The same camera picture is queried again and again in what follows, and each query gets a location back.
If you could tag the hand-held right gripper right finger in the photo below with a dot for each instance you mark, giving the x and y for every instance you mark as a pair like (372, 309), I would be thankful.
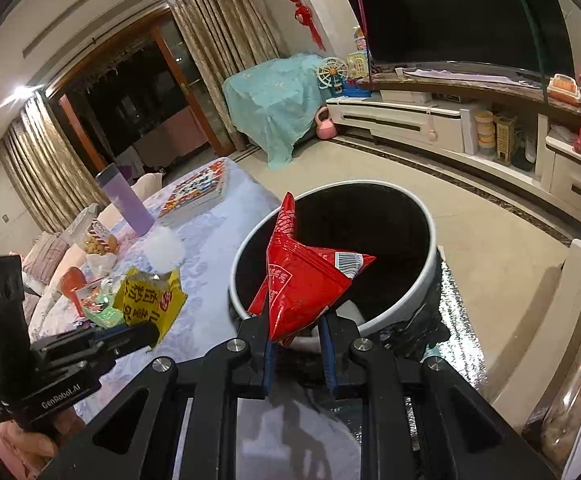
(328, 360)

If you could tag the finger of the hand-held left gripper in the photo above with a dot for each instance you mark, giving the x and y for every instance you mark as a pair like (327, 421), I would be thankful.
(130, 340)

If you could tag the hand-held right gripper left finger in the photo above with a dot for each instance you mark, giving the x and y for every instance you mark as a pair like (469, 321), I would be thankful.
(269, 360)

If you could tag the green snack packet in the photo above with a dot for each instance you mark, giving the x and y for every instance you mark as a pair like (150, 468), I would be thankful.
(101, 312)

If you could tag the yellow snack packet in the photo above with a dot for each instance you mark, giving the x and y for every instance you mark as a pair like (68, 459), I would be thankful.
(145, 300)

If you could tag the red snack packet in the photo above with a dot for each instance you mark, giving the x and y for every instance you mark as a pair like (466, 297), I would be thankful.
(305, 285)

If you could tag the white bubble wrap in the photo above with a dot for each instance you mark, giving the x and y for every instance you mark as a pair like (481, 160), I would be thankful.
(164, 249)

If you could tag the white bin with black bag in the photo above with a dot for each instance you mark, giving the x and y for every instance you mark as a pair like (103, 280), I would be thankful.
(423, 280)

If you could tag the person's left forearm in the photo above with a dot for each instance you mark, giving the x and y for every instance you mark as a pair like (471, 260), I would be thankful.
(3, 447)

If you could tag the person's left hand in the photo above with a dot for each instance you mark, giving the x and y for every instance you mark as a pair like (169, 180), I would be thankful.
(50, 440)

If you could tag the light sofa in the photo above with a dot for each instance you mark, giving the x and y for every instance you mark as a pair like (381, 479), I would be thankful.
(38, 305)

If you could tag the pink striped cushion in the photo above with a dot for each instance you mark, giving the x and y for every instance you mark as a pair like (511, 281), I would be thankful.
(45, 255)

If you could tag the orange plastic cup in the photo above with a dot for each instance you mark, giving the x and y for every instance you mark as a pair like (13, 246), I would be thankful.
(72, 282)

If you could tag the clear plastic bag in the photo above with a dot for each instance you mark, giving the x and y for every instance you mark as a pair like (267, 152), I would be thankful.
(99, 265)

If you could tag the teal paper piece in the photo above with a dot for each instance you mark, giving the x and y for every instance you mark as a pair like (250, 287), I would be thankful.
(433, 351)

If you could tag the clear jar of round snacks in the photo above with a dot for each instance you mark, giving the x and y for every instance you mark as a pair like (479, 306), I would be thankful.
(98, 240)

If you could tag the silver foil sheet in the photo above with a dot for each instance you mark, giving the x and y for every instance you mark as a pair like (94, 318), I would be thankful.
(453, 310)

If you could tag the purple bottle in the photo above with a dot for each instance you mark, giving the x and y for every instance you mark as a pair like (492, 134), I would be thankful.
(128, 200)

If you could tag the pale floral tablecloth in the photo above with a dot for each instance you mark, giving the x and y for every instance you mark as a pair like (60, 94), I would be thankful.
(220, 220)

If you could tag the white cushion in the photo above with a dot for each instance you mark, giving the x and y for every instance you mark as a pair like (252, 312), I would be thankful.
(146, 184)

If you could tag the gold patterned curtain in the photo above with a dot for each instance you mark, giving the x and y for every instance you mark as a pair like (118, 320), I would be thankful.
(50, 170)
(220, 40)

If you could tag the ceiling spotlight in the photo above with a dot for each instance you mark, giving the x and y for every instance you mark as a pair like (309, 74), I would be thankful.
(21, 92)

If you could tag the pink kettlebell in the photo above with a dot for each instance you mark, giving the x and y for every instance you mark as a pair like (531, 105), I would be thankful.
(325, 127)

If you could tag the wooden framed glass door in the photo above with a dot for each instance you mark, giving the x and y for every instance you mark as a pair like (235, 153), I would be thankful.
(135, 100)

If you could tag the pink hanging cabinet lock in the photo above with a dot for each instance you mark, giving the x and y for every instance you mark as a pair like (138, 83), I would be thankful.
(431, 132)

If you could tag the white television cabinet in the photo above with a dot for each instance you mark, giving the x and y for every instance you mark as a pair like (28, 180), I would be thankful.
(400, 120)

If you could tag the teal cloth covered furniture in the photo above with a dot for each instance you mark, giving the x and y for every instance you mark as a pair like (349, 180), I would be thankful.
(270, 105)

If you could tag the blue toy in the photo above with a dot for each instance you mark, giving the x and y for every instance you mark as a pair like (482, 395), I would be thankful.
(356, 92)

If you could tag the stacked round containers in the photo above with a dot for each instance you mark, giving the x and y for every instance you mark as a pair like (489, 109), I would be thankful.
(484, 135)

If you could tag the yellow perforated box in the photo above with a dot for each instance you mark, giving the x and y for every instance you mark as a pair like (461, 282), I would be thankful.
(504, 142)

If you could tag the toy ferris wheel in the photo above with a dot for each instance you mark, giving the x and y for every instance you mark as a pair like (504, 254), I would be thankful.
(329, 74)

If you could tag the yellow toy house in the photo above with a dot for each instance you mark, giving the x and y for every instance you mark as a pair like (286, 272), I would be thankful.
(357, 66)

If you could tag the toy bottle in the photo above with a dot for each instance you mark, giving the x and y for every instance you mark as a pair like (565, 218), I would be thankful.
(359, 39)

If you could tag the red hanging decoration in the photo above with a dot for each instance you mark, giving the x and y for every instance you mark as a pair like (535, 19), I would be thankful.
(301, 12)

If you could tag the red and white toy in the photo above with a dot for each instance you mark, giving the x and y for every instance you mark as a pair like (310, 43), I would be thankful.
(563, 90)

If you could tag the black television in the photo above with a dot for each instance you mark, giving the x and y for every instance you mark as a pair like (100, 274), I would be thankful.
(445, 15)

